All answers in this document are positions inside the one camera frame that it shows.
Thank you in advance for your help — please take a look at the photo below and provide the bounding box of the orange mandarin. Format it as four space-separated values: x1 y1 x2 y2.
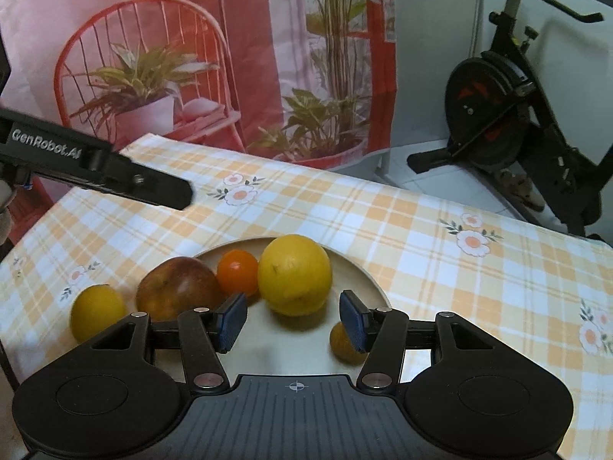
216 249 259 297

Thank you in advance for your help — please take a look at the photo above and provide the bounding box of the black exercise bike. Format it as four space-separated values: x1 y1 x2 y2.
407 0 612 237

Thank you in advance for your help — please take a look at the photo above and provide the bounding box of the large yellow grapefruit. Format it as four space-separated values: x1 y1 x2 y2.
258 235 333 317

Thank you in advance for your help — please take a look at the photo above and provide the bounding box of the small brown longan fruit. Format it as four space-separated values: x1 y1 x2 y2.
329 322 367 366

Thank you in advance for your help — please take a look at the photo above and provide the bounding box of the cream round plate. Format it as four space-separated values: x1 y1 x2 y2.
219 247 390 382

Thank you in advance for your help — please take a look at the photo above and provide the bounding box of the brownish red apple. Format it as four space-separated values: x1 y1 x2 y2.
135 256 225 322

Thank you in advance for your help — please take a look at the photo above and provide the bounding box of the orange plaid floral tablecloth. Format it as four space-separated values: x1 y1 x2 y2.
1 135 612 459

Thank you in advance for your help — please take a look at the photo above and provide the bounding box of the pair of sandals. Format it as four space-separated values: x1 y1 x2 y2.
496 169 546 213

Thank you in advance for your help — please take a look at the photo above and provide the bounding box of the gloved left hand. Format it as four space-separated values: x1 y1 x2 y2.
0 180 16 245

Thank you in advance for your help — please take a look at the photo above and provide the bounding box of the small yellow lemon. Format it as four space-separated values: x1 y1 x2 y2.
70 284 128 344

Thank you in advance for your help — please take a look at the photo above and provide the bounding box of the red printed backdrop curtain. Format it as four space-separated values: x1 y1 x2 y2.
0 0 399 245

